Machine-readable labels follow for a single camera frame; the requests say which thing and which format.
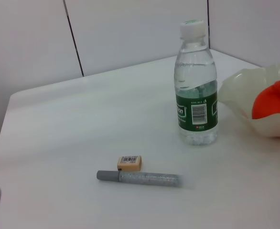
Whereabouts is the beige eraser with barcode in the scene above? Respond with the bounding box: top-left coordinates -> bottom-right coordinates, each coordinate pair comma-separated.
117,155 -> 143,172

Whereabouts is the clear bottle with green label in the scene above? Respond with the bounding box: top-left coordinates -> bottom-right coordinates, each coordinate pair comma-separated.
173,19 -> 219,146

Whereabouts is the grey marker pen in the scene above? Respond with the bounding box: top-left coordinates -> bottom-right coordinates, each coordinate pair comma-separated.
96,169 -> 195,189

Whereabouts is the pale green glass fruit plate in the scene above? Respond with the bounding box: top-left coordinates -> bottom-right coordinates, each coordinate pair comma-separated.
217,63 -> 280,139

